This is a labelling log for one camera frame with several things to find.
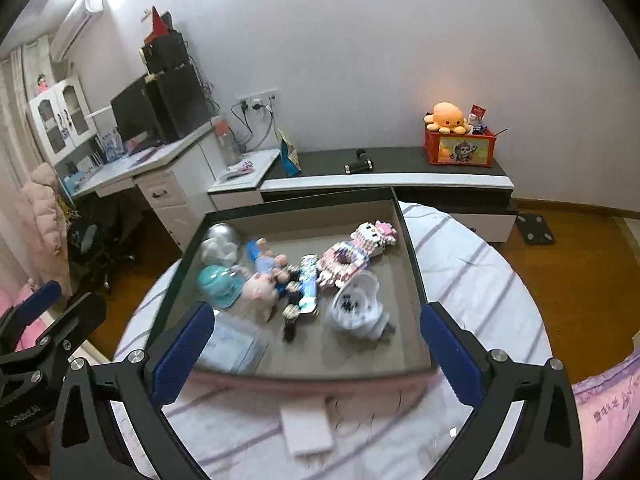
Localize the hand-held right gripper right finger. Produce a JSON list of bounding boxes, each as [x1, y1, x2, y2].
[[419, 302, 585, 480]]

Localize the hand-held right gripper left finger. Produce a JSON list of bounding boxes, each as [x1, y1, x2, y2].
[[50, 301, 217, 480]]

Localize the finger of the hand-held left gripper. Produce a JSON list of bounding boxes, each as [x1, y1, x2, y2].
[[0, 280, 63, 351], [34, 292, 107, 366]]

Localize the clear plastic packet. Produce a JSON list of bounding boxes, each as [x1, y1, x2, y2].
[[197, 317, 271, 376]]

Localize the teal round container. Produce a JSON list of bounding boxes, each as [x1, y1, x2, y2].
[[196, 264, 248, 311]]

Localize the pink pig toy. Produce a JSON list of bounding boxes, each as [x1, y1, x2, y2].
[[240, 272, 282, 321]]

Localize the white cup toy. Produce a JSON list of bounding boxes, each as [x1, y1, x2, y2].
[[325, 272, 397, 345]]

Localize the white fluffy toy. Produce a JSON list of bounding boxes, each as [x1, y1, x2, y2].
[[210, 241, 242, 267]]

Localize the blue dress doll figure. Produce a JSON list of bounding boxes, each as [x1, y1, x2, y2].
[[245, 237, 291, 281]]

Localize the pink white block building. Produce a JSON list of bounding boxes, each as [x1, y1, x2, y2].
[[316, 241, 371, 291]]

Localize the blue strip packet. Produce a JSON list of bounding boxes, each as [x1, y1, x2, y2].
[[297, 255, 321, 318]]

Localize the dark shallow box tray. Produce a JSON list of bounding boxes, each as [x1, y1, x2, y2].
[[145, 186, 441, 378]]

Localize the black office chair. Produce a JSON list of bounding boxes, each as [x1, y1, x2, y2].
[[67, 192, 138, 291]]

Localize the pink padded jacket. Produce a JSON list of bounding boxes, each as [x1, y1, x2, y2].
[[20, 162, 71, 286]]

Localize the light curtain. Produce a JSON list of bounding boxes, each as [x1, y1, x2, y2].
[[0, 35, 66, 291]]

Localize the small white flat box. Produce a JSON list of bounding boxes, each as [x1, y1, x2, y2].
[[279, 402, 335, 457]]

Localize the black floor scale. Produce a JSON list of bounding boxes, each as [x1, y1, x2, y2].
[[516, 212, 555, 246]]

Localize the white desk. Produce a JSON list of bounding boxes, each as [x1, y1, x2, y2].
[[60, 122, 236, 256]]

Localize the pink printed blanket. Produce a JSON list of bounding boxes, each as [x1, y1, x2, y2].
[[570, 330, 640, 480]]

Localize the blue white box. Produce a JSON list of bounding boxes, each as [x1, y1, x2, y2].
[[97, 130, 123, 158]]

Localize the white glass door cabinet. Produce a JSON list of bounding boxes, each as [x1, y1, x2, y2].
[[27, 76, 98, 163]]

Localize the black white low cabinet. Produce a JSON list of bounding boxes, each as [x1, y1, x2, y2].
[[207, 146, 518, 243]]

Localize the papers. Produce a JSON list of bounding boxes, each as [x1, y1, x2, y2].
[[220, 159, 256, 180]]

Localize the red printed storage box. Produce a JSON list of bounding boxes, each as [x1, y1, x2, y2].
[[425, 125, 496, 167]]

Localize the black computer monitor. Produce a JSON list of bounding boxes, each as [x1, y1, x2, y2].
[[110, 80, 163, 146]]

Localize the black massage gun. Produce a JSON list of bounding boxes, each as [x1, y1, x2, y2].
[[344, 149, 373, 175]]

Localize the clear bottle orange cap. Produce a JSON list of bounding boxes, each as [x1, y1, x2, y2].
[[215, 117, 242, 166]]

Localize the blue snack bag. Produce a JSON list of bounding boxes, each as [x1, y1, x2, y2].
[[275, 130, 301, 177]]

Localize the black computer tower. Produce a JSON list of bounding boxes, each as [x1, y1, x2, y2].
[[145, 62, 212, 143]]

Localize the orange octopus plush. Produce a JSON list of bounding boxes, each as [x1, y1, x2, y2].
[[424, 102, 471, 135]]

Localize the white air conditioner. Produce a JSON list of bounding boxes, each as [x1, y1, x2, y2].
[[50, 0, 105, 61]]

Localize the black box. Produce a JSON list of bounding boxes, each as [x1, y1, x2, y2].
[[140, 31, 190, 73]]

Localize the red pennant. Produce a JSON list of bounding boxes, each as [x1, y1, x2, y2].
[[141, 6, 173, 43]]

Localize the black power cables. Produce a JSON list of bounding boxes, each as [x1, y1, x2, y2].
[[230, 102, 278, 152]]

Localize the white wall outlet strip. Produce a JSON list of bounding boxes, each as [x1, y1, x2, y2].
[[235, 89, 278, 110]]

